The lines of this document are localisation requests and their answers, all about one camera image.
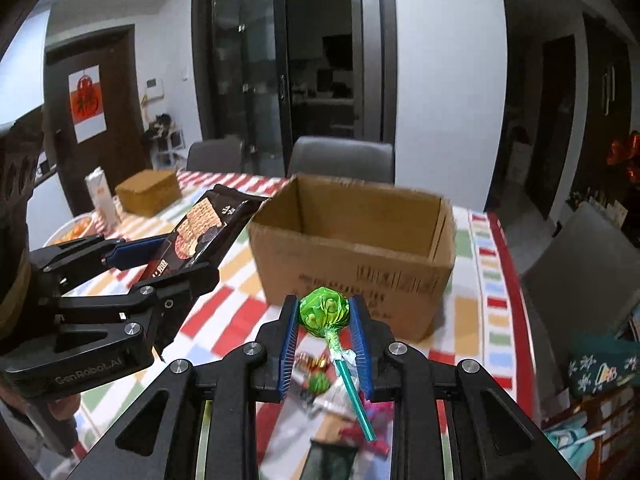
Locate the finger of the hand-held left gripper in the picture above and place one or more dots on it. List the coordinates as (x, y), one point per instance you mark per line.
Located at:
(165, 292)
(130, 252)

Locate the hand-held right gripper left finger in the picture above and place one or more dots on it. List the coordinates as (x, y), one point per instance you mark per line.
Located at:
(289, 355)

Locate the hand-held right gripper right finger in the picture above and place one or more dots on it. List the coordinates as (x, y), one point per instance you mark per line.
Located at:
(361, 355)

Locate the dark biscuit packet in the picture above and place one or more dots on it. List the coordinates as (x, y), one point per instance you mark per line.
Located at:
(200, 230)

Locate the cardboard box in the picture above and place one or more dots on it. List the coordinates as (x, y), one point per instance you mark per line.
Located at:
(340, 270)

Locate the person's left hand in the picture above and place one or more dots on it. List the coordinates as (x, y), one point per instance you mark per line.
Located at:
(55, 425)

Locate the bowl of orange fruit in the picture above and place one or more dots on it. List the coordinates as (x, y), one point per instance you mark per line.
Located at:
(75, 230)

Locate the small golden brown box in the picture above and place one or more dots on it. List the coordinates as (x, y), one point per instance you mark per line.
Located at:
(147, 195)

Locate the white drink carton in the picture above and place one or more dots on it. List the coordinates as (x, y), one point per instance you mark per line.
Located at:
(102, 197)

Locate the colourful checked tablecloth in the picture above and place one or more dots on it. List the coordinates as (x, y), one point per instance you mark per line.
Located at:
(235, 310)

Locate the pink snack packet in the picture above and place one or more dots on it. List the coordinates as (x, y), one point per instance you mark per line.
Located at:
(380, 430)

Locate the dark green snack packet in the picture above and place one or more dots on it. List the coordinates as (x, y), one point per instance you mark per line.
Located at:
(330, 460)

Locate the white storage rack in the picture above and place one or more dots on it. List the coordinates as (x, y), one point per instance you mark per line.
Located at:
(167, 147)

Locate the grey dining chair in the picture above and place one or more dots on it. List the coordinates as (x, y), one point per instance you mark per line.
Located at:
(575, 270)
(340, 157)
(215, 155)

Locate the brown wooden door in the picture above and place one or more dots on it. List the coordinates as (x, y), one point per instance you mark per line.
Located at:
(125, 110)

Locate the red and white door poster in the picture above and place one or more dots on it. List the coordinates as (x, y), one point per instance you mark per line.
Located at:
(87, 105)

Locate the black framed glass sliding door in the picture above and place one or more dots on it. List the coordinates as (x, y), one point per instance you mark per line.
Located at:
(250, 60)

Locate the teal snowflake cushion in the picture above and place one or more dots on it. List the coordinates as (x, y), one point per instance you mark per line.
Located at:
(600, 367)

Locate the wooden side shelf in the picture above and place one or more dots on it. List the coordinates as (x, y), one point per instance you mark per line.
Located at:
(600, 435)

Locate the dark interior door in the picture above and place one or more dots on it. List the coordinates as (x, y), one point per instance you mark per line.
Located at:
(555, 125)

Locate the white wall intercom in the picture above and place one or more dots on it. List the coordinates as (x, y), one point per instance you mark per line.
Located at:
(155, 89)

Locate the white wall switch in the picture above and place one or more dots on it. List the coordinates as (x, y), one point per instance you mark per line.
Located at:
(185, 72)

